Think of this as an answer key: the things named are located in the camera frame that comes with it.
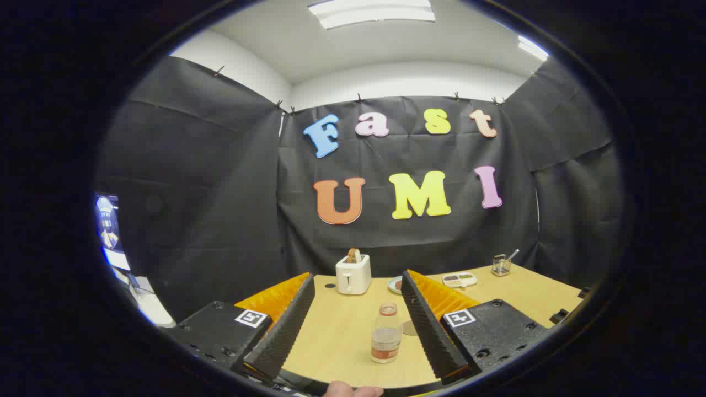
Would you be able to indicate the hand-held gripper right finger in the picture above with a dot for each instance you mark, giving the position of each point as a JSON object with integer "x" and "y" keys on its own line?
{"x": 430, "y": 331}

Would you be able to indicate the clear plastic juice bottle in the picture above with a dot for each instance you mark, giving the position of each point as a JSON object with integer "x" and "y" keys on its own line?
{"x": 386, "y": 336}

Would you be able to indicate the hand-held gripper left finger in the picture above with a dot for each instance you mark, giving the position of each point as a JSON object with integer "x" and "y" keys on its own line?
{"x": 287, "y": 331}

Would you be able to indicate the computer monitor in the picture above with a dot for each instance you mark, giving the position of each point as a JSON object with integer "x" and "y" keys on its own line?
{"x": 107, "y": 226}

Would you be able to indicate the black table clamp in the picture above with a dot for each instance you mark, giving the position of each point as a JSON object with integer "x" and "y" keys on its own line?
{"x": 558, "y": 316}
{"x": 583, "y": 293}

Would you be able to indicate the small round plate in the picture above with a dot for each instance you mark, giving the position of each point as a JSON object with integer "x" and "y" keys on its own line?
{"x": 395, "y": 285}

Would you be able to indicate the toast slice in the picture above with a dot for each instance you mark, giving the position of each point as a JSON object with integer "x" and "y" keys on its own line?
{"x": 353, "y": 256}

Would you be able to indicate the metal spoon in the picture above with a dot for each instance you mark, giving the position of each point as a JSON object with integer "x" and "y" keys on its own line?
{"x": 513, "y": 255}

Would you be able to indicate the white side desk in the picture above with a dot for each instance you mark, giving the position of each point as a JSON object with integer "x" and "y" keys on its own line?
{"x": 151, "y": 309}

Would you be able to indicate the white divided tray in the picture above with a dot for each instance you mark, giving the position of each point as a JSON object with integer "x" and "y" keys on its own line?
{"x": 459, "y": 280}

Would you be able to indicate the ceiling light panel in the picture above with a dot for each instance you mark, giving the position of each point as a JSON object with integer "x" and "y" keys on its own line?
{"x": 375, "y": 14}
{"x": 532, "y": 48}

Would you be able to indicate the wooden table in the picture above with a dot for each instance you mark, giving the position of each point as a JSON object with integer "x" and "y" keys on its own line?
{"x": 342, "y": 331}

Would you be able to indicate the white toaster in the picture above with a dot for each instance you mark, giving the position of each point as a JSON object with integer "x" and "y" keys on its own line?
{"x": 353, "y": 275}

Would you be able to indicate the round brown coaster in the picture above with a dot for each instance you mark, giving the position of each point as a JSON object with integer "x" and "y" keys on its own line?
{"x": 409, "y": 328}

